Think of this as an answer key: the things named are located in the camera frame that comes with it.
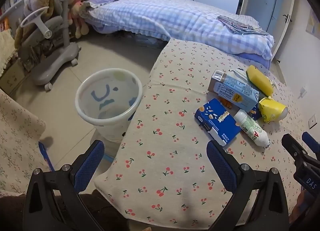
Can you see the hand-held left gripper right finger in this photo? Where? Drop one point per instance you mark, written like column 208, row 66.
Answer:
column 221, row 168

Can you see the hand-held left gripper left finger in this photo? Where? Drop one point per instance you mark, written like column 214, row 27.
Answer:
column 90, row 166

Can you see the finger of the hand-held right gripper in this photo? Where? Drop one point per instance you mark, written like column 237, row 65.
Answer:
column 311, row 144
column 291, row 143

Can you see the white plastic drink bottle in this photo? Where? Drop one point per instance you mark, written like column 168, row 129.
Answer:
column 250, row 127

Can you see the blue cardboard food box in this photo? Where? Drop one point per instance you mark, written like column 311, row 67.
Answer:
column 215, row 116

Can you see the orange snack packet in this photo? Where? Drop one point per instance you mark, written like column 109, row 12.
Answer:
column 226, row 102

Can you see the yellow snack packet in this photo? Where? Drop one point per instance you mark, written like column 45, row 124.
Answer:
column 258, row 79

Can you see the light blue milk carton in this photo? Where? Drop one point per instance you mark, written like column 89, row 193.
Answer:
column 232, row 92

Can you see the white plastic waste bin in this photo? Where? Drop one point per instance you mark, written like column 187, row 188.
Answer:
column 120, row 88

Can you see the grey foil wrapper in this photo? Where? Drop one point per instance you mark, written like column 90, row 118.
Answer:
column 238, row 73

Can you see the clear plastic storage box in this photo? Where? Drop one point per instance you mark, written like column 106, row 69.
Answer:
column 110, row 151

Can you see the crumpled yellow paper cup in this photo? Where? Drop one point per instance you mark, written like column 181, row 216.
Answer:
column 271, row 108

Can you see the floral beige cloth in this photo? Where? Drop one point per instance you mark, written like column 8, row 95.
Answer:
column 17, row 133

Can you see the purple bed sheet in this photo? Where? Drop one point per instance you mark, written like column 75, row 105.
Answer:
column 255, row 59

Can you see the cherry print tablecloth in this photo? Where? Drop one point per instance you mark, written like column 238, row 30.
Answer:
column 175, row 83

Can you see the grey wheeled chair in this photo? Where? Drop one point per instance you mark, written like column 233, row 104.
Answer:
column 50, row 70

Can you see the folded striped cloth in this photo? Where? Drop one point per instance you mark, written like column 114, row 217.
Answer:
column 240, row 25

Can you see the cream knitted cloth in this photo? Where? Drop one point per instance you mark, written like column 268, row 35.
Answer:
column 6, row 50

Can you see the blue door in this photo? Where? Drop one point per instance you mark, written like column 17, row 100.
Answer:
column 265, row 3

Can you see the bed with checked blanket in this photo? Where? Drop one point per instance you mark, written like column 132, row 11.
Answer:
column 162, row 13

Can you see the bookshelf with books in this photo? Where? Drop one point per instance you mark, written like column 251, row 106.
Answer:
column 12, row 5

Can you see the white wall socket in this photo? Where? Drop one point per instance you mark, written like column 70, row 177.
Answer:
column 303, row 91
column 314, row 121

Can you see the wall poster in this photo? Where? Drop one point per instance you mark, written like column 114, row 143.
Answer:
column 312, row 23

